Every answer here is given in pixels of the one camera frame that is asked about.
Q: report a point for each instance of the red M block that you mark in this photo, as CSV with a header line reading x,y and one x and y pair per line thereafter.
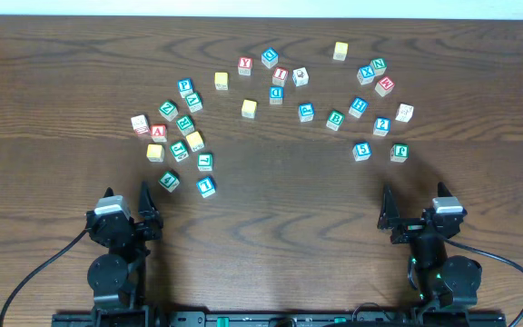
x,y
384,86

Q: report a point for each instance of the red Y block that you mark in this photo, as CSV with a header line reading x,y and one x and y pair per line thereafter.
x,y
245,65

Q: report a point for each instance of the green N block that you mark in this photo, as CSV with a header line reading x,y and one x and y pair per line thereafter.
x,y
379,66

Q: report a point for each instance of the white block far right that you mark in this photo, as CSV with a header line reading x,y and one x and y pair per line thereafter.
x,y
404,113

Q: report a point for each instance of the yellow block centre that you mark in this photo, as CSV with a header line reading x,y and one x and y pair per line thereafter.
x,y
249,108

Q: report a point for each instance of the green Z block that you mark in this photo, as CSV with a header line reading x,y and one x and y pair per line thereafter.
x,y
168,110

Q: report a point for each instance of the blue P block left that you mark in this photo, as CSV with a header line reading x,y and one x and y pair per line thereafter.
x,y
185,87

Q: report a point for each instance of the green J block right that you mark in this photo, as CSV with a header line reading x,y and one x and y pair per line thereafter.
x,y
399,153

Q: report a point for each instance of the white red picture block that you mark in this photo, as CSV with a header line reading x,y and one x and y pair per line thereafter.
x,y
140,124

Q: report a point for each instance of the blue D block middle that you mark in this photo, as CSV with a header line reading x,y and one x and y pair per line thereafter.
x,y
276,95

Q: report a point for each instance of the green j block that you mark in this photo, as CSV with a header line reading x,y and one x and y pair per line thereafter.
x,y
179,151
399,153

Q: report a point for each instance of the green B block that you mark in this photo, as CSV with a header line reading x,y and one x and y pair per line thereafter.
x,y
335,120

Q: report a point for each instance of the blue P block centre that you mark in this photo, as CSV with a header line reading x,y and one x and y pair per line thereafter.
x,y
306,112

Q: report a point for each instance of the blue p block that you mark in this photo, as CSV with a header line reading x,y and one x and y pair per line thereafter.
x,y
306,112
185,87

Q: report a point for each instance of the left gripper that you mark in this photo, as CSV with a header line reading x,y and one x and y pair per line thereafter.
x,y
152,218

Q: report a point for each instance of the blue X block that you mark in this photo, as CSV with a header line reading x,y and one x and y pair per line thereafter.
x,y
365,75

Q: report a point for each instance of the yellow block top right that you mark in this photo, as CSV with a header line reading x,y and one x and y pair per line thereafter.
x,y
340,51

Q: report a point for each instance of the yellow block far left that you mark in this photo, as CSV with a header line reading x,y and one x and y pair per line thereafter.
x,y
155,153

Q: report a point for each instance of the red A block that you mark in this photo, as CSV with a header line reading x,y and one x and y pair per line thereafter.
x,y
159,133

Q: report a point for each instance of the green J block left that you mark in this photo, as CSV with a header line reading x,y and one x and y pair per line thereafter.
x,y
179,151

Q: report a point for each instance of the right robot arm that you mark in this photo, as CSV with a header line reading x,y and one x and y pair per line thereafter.
x,y
443,281

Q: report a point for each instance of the blue H block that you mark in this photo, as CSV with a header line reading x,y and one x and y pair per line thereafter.
x,y
358,107

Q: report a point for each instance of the yellow block upper left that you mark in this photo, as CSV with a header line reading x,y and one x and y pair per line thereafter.
x,y
221,81

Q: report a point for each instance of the blue L block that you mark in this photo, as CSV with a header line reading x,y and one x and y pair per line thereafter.
x,y
206,187

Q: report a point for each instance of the green 7 block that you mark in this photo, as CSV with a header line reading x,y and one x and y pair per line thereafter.
x,y
205,162

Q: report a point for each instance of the green 4 block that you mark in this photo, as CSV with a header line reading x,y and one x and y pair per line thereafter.
x,y
169,181

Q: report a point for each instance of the blue 5 block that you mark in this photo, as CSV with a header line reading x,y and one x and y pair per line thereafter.
x,y
361,151

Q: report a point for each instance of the blue d block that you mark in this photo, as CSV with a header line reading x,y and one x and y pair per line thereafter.
x,y
276,95
270,57

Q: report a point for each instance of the blue D block top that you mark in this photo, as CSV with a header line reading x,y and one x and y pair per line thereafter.
x,y
270,57

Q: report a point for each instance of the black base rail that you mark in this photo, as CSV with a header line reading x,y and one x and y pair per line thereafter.
x,y
305,319

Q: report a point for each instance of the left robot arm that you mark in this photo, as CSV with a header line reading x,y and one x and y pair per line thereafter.
x,y
118,277

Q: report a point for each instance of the red I block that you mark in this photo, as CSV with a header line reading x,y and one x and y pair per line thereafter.
x,y
280,76

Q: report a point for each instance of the green R block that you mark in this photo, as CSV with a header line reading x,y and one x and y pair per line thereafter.
x,y
185,125

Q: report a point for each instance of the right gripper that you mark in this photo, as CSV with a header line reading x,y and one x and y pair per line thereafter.
x,y
409,227

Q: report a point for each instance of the yellow block tilted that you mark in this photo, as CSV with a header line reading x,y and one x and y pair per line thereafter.
x,y
195,141

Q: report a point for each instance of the blue 2 block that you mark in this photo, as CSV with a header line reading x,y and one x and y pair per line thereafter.
x,y
381,126

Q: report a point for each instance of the white picture block centre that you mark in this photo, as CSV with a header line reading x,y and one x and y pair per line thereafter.
x,y
300,76

